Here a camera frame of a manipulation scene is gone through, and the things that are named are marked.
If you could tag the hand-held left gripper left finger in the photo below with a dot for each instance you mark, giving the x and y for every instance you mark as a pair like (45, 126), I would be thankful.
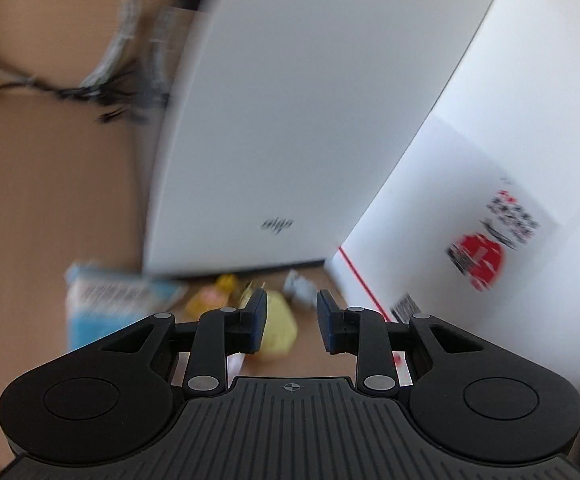
(259, 320)

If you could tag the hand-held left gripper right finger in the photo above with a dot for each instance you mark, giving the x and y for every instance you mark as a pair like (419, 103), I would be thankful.
(326, 320)

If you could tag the pale yellow toy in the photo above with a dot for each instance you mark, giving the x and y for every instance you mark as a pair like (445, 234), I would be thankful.
(280, 325)

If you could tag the small grey toy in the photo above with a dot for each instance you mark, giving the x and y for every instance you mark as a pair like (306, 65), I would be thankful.
(297, 287)

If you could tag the blue tissue pack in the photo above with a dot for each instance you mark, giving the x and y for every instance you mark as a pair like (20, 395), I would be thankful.
(105, 300)

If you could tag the white red printed mailer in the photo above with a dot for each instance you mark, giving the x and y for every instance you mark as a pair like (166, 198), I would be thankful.
(470, 185)

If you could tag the white computer case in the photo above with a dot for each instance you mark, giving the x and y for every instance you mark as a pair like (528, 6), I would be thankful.
(295, 110)

